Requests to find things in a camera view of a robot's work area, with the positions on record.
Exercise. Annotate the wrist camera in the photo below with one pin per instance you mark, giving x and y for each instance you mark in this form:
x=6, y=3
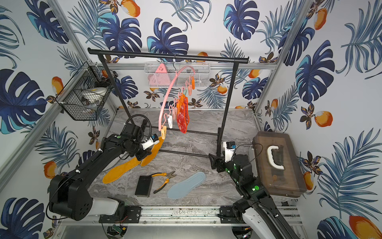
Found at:
x=151, y=141
x=229, y=150

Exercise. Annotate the black clothes rack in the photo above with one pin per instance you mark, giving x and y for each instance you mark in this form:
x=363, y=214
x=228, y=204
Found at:
x=236, y=61

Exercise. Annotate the orange insole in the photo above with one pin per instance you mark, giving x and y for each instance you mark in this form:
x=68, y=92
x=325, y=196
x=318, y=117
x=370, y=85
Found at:
x=154, y=152

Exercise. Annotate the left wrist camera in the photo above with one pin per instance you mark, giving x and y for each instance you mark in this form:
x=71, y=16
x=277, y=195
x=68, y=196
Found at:
x=151, y=141

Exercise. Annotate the brown plastic toolbox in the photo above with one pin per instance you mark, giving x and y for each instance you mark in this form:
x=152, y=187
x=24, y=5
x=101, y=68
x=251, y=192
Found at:
x=277, y=165

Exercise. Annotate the light blue insole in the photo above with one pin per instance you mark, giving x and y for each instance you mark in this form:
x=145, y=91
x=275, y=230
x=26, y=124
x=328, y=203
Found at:
x=182, y=189

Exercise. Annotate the beige yellow-edged insole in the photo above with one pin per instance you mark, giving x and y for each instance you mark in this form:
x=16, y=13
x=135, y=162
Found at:
x=118, y=171

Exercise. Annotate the yellow clothes peg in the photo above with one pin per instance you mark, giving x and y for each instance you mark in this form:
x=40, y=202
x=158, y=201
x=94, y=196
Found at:
x=163, y=132

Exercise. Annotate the clear wall shelf basket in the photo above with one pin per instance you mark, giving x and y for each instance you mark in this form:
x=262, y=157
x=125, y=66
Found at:
x=183, y=72

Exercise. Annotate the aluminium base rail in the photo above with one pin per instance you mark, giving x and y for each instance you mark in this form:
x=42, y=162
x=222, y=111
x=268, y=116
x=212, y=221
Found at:
x=166, y=216

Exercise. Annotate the red patterned insole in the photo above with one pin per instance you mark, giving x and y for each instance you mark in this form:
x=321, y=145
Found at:
x=183, y=118

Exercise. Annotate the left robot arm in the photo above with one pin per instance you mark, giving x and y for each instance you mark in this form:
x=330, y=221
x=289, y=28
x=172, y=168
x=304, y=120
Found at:
x=69, y=196

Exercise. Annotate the pink triangle item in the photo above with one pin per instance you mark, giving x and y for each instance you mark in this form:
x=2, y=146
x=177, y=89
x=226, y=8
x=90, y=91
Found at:
x=160, y=78

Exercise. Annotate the white clothes peg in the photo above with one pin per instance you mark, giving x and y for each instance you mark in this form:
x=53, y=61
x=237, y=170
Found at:
x=170, y=121

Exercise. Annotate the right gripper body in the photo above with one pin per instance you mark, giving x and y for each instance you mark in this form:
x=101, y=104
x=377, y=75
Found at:
x=223, y=165

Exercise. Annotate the black wire basket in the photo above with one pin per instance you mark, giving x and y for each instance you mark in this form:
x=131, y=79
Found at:
x=86, y=77

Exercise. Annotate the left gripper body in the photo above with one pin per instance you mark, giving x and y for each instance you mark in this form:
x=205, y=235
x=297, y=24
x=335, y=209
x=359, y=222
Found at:
x=143, y=152

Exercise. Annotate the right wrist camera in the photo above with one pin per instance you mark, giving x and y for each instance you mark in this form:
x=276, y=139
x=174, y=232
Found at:
x=229, y=150

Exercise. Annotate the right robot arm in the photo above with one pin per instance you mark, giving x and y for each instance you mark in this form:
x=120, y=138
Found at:
x=256, y=207

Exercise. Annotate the small black box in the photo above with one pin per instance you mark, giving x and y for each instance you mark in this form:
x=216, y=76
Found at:
x=144, y=186

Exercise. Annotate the white bowl in basket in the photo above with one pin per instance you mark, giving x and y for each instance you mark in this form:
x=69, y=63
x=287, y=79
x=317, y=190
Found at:
x=93, y=95

